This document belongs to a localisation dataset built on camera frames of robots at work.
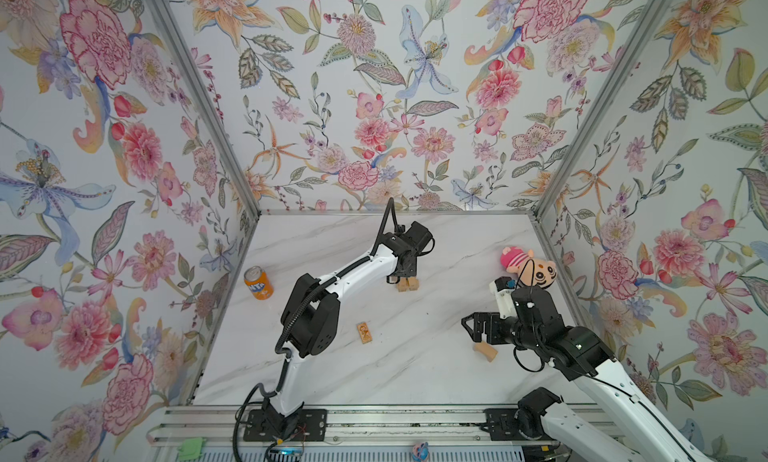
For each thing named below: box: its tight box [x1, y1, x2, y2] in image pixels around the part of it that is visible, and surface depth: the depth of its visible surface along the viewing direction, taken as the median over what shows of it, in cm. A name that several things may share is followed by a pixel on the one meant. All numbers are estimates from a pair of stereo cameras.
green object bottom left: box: [177, 438, 206, 461], surface depth 72 cm
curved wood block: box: [473, 341, 498, 362], surface depth 86 cm
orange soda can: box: [244, 265, 275, 300], surface depth 92 cm
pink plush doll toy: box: [500, 246, 558, 289], surface depth 101 cm
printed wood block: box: [357, 322, 373, 344], surface depth 90 cm
